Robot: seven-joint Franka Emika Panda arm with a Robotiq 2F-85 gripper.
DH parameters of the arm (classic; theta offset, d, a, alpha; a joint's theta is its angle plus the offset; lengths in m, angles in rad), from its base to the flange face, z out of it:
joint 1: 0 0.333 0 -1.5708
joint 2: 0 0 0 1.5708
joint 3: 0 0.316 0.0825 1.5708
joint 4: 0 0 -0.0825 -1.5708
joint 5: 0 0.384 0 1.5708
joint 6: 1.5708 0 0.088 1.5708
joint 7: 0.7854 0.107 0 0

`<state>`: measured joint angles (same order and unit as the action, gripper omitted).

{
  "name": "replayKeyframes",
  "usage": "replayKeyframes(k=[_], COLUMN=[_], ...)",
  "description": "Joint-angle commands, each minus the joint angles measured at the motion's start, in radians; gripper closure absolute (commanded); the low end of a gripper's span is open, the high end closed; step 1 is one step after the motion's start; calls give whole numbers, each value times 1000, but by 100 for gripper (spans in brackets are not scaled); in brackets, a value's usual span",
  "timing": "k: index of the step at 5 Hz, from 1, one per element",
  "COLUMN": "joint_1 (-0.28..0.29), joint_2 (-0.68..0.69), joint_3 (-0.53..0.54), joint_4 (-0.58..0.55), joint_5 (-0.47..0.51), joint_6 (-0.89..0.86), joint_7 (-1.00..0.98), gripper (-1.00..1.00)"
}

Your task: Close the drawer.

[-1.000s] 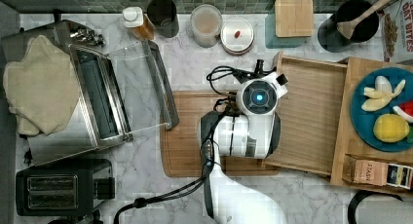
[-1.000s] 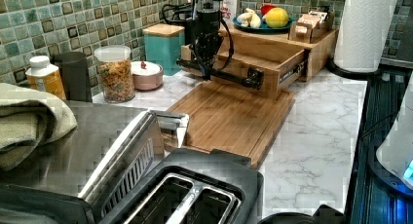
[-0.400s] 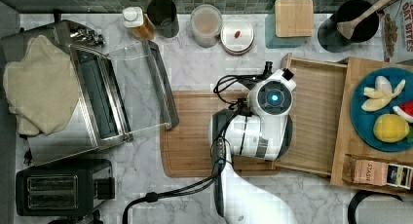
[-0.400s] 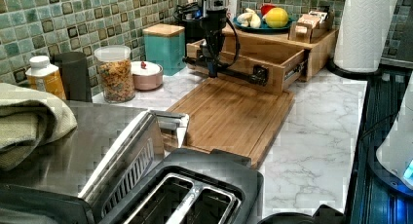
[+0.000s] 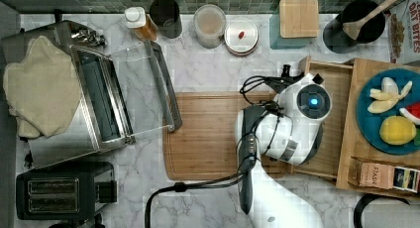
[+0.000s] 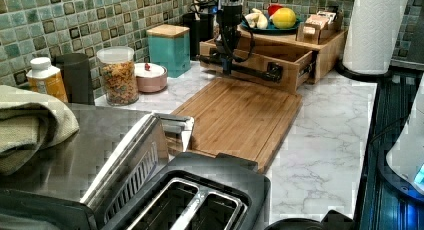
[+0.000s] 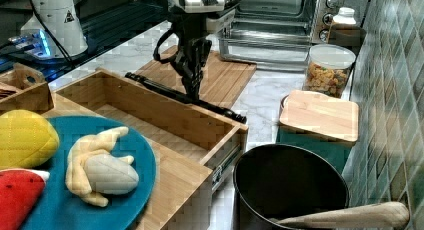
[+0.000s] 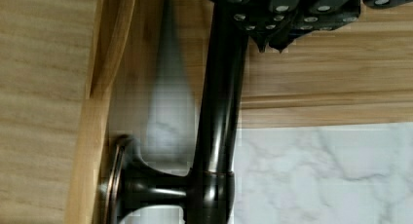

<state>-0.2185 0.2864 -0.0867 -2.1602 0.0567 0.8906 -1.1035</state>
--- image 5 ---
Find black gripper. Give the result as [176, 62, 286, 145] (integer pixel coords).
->
[264, 64, 304, 93]

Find bamboo drawer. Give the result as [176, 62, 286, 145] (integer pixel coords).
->
[293, 57, 353, 179]

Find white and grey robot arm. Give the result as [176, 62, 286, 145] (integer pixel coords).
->
[235, 65, 332, 228]

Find bamboo drawer cabinet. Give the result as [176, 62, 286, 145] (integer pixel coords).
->
[336, 58, 420, 200]

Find teal box with bamboo lid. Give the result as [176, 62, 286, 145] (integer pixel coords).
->
[269, 0, 319, 50]

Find black utensil holder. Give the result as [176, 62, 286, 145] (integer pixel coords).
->
[322, 0, 386, 55]

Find frosted plastic container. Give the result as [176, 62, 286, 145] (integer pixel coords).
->
[193, 4, 226, 49]

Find wooden cutting board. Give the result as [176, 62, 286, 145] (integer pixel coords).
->
[162, 92, 273, 180]

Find peeled banana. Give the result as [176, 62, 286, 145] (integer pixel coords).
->
[367, 77, 413, 114]

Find yellow lemon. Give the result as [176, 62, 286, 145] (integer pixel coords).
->
[379, 116, 417, 146]

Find stash tea box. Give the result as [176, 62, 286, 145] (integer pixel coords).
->
[348, 159, 394, 189]

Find dark empty glass cup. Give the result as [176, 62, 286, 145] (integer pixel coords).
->
[150, 0, 182, 39]

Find watermelon slice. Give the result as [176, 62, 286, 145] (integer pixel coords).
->
[399, 102, 420, 125]

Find oat bites cereal box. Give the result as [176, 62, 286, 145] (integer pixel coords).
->
[388, 0, 420, 66]

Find wooden spatula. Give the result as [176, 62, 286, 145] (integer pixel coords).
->
[343, 0, 398, 40]

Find amber bottle with white cap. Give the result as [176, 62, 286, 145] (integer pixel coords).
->
[125, 7, 158, 41]

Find stainless steel toaster oven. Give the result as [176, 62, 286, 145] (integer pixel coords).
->
[1, 21, 182, 169]

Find dark tea bag packets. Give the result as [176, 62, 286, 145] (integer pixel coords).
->
[393, 167, 419, 193]

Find black two-slot toaster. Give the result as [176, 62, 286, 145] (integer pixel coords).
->
[16, 162, 117, 220]

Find beige oven mitt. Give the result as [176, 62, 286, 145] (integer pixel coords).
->
[3, 36, 81, 139]

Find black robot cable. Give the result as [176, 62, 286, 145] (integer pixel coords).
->
[144, 74, 285, 228]

